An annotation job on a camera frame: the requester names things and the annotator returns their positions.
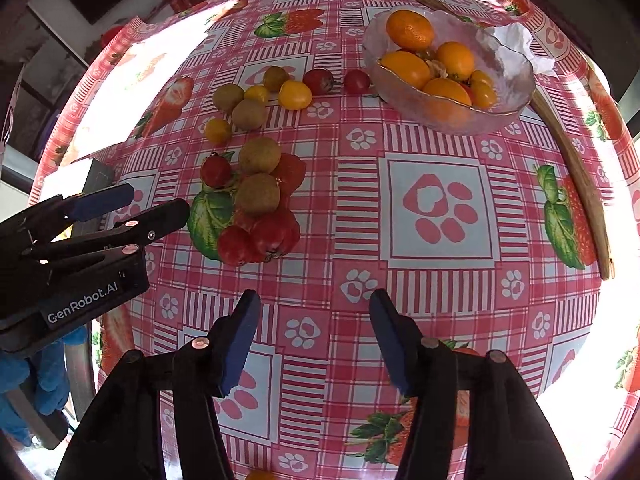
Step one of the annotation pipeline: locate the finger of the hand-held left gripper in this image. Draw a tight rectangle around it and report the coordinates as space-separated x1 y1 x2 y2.
0 183 136 257
25 198 191 264

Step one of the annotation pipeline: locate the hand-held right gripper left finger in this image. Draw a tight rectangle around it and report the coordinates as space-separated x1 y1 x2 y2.
54 289 263 480

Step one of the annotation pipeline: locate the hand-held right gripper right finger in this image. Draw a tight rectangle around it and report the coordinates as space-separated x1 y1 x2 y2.
368 287 577 480

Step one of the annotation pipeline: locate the clear glass bowl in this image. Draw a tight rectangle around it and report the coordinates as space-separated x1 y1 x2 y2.
362 7 537 136

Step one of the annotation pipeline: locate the person's left hand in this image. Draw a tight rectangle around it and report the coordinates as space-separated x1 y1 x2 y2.
0 326 92 448

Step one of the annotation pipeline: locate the brown longan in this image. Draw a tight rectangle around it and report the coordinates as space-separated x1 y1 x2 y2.
231 98 269 131
238 136 282 176
263 66 290 92
213 84 246 113
235 173 281 216

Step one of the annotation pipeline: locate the red checked strawberry tablecloth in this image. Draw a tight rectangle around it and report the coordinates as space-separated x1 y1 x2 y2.
30 0 640 480

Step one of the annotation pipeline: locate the crumpled white tissue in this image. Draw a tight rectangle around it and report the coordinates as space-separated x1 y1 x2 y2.
492 22 557 77

